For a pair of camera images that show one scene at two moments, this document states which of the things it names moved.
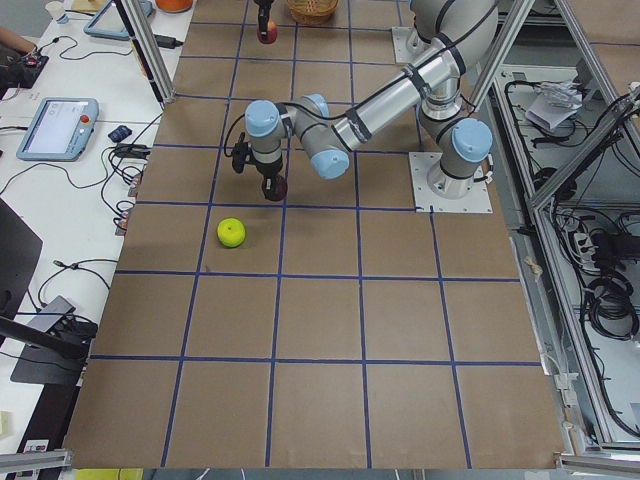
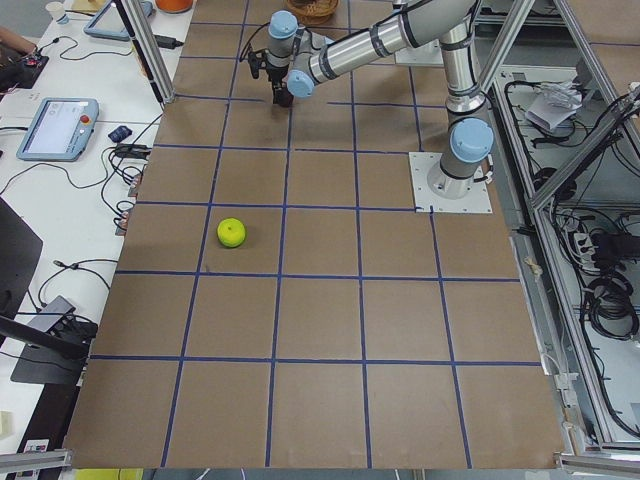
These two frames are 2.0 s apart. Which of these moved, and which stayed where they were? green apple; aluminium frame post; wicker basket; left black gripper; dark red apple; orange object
Moved: left black gripper; dark red apple
Stayed: aluminium frame post; wicker basket; green apple; orange object
